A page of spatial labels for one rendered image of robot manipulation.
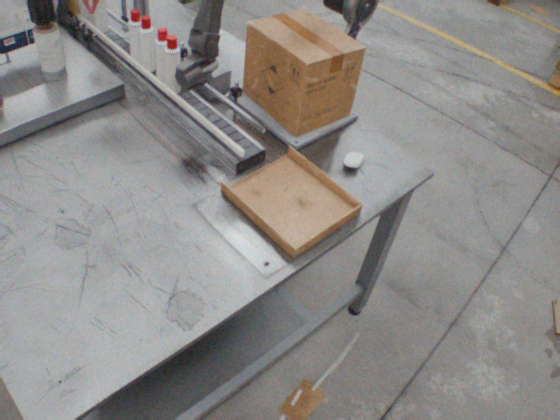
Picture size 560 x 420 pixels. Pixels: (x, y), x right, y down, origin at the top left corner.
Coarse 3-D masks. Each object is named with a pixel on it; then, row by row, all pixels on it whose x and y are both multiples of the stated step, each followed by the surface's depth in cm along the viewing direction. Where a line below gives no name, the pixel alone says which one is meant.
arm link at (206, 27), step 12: (204, 0) 131; (216, 0) 131; (204, 12) 132; (216, 12) 133; (204, 24) 133; (216, 24) 134; (192, 36) 136; (204, 36) 133; (216, 36) 136; (192, 48) 138; (204, 48) 135
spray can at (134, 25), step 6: (132, 12) 159; (138, 12) 160; (132, 18) 161; (138, 18) 162; (132, 24) 162; (138, 24) 162; (132, 30) 163; (138, 30) 164; (132, 36) 165; (138, 36) 165; (132, 42) 167; (138, 42) 167; (132, 48) 169; (138, 48) 168; (132, 54) 170; (138, 54) 170; (138, 60) 172
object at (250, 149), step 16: (112, 32) 189; (112, 48) 181; (128, 48) 182; (128, 64) 174; (192, 96) 164; (208, 112) 159; (224, 128) 154; (224, 144) 149; (240, 144) 150; (240, 160) 145
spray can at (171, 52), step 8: (168, 40) 149; (176, 40) 150; (168, 48) 151; (176, 48) 152; (168, 56) 152; (176, 56) 153; (168, 64) 154; (176, 64) 155; (168, 72) 157; (168, 80) 159; (176, 80) 159; (176, 88) 162
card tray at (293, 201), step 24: (264, 168) 150; (288, 168) 151; (312, 168) 149; (240, 192) 143; (264, 192) 144; (288, 192) 145; (312, 192) 146; (336, 192) 146; (264, 216) 137; (288, 216) 138; (312, 216) 139; (336, 216) 140; (288, 240) 133; (312, 240) 130
